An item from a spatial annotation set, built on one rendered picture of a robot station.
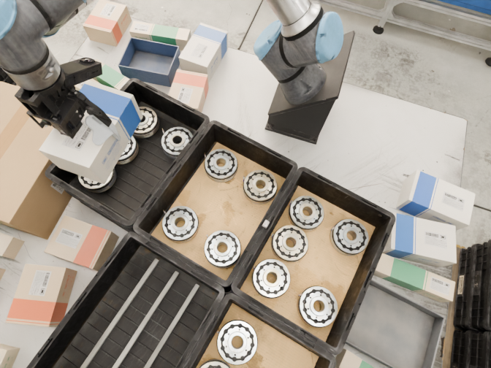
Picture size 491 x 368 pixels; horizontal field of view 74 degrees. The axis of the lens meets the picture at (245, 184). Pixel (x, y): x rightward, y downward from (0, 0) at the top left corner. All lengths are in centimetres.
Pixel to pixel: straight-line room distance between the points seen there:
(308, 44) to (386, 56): 181
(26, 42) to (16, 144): 62
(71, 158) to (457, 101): 241
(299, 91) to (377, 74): 153
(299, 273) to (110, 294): 52
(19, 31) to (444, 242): 116
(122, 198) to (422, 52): 238
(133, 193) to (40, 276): 35
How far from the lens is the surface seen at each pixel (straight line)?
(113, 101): 83
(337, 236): 98
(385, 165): 132
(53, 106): 69
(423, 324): 122
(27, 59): 61
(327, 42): 92
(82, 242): 111
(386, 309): 117
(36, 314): 113
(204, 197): 100
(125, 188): 106
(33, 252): 126
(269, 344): 95
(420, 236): 116
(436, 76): 275
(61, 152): 80
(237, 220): 98
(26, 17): 59
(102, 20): 159
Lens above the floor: 177
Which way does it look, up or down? 68 degrees down
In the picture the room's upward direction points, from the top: 6 degrees clockwise
